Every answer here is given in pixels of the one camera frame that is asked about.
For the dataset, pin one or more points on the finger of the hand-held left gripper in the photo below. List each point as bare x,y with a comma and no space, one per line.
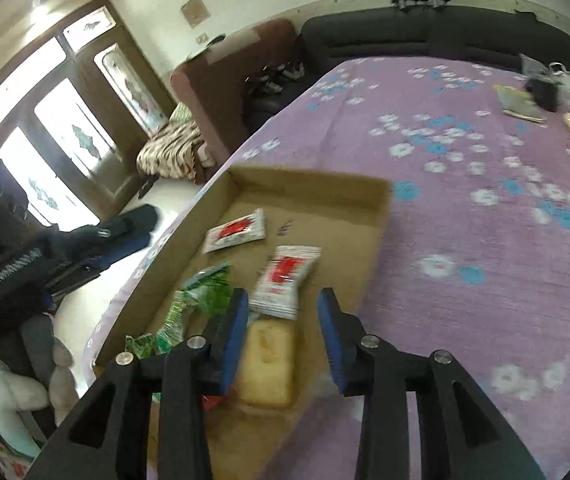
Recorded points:
122,247

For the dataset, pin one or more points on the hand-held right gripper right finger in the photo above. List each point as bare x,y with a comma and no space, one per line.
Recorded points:
330,335

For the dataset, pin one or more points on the black desk gadget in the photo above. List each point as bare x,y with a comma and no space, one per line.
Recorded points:
545,92

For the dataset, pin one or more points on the shallow cardboard box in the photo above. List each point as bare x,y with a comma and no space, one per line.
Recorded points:
315,210

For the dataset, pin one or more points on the purple floral tablecloth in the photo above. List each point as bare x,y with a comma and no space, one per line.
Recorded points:
465,260

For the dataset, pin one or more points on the brown armchair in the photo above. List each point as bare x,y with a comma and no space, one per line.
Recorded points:
215,90

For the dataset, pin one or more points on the green pea snack packet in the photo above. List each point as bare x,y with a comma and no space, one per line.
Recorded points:
170,327

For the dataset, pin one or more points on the green gold booklet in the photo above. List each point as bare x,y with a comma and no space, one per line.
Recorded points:
517,102

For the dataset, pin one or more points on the white red snack packet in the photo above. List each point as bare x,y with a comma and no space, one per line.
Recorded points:
237,230
282,280

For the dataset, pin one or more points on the wooden glazed door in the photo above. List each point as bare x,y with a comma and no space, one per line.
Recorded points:
115,125

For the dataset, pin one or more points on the wall plaque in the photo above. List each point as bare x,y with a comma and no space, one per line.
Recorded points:
195,12

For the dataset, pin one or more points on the black leather sofa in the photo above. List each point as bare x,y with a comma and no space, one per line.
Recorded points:
390,40

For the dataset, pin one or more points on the wall socket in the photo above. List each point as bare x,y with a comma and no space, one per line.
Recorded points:
203,38

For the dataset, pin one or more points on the cream biscuit packet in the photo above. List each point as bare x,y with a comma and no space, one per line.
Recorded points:
270,365

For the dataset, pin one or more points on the clear green-edged snack packet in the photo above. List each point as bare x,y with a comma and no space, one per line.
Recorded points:
210,290

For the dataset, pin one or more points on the striped blanket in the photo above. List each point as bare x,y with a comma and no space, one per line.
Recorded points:
170,150

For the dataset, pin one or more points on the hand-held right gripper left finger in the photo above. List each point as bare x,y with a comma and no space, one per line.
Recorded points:
232,340

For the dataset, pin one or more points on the small black white device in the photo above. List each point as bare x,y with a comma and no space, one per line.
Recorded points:
292,70
265,84

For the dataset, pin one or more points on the pale plush toy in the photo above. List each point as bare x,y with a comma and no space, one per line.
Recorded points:
10,390

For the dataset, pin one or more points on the flat black object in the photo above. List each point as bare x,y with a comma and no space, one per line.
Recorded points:
525,11

